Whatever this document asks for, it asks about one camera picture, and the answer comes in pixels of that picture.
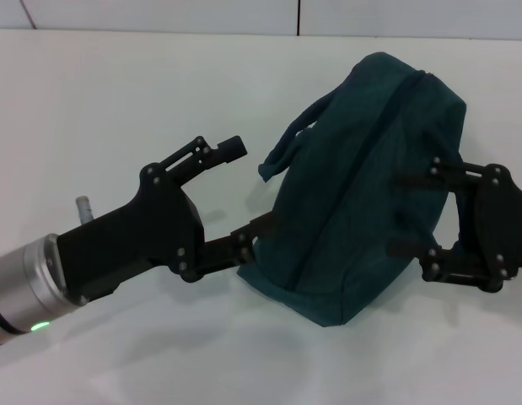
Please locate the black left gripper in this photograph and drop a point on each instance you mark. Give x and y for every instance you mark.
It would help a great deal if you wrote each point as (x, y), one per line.
(146, 236)

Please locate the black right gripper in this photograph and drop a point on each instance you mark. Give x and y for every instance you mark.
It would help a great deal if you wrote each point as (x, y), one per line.
(501, 223)

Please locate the dark teal fabric bag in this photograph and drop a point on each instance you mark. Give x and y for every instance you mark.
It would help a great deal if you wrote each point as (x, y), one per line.
(353, 202)

